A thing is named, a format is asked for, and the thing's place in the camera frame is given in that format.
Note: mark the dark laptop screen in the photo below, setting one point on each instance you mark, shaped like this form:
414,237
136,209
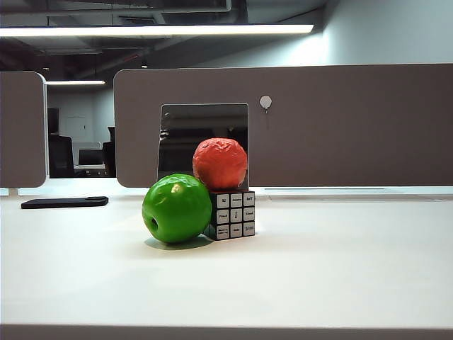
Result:
91,157

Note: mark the wide brown desk partition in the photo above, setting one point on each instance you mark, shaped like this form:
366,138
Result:
336,141

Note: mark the Rubik's cube with printed words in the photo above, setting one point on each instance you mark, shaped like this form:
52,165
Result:
235,216

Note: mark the white adhesive wall hook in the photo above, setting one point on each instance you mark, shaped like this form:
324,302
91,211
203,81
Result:
265,101

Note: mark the black office chair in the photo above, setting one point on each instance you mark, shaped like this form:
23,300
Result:
61,156

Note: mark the narrow brown desk partition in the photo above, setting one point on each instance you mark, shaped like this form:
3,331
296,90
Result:
21,134

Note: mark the rectangular frameless mirror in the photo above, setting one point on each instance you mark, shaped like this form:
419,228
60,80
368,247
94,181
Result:
205,120

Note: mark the orange toy fruit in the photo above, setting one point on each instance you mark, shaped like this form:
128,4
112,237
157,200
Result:
219,163

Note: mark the green toy apple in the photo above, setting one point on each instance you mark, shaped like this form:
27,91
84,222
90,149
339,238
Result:
177,209

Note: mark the long ceiling light strip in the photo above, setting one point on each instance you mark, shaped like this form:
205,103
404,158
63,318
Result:
159,30

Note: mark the black smartphone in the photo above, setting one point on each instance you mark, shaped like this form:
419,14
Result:
63,202

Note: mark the short ceiling light strip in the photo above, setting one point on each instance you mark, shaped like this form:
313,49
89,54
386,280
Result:
75,82

